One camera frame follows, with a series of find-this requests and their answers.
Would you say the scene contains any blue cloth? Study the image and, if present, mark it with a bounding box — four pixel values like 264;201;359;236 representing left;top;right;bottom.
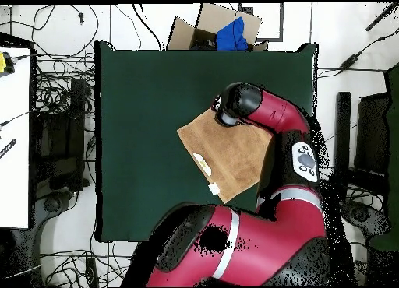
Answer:
215;16;249;51

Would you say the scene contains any black slanted bar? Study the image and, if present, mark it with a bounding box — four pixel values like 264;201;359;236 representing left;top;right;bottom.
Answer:
365;2;399;33

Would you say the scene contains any black round base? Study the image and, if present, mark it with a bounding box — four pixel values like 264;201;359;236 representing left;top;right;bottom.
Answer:
341;199;390;237

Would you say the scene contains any black square frame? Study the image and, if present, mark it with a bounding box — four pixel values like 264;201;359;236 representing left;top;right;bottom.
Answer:
238;2;284;42

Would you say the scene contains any dark green table cloth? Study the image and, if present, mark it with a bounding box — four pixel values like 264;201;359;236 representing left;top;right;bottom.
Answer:
94;40;319;243

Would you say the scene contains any black computer tower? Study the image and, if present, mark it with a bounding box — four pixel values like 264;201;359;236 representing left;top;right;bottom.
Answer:
32;78;87;192

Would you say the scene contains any white desk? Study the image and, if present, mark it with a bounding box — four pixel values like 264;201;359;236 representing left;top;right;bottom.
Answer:
0;47;31;230

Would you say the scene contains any brown cardboard box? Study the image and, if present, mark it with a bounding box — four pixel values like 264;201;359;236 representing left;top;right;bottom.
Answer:
166;2;270;51

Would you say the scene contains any yellow and black tool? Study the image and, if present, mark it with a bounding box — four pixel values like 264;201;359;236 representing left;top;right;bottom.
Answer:
0;51;16;75

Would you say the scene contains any black upright post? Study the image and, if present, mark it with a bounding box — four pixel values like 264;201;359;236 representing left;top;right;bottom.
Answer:
332;91;352;202

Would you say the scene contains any tan terry towel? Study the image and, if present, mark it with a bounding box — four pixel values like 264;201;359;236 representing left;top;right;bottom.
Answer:
176;108;274;205

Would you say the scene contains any black power adapter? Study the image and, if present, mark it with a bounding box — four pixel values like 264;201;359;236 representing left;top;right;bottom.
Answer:
338;52;363;71

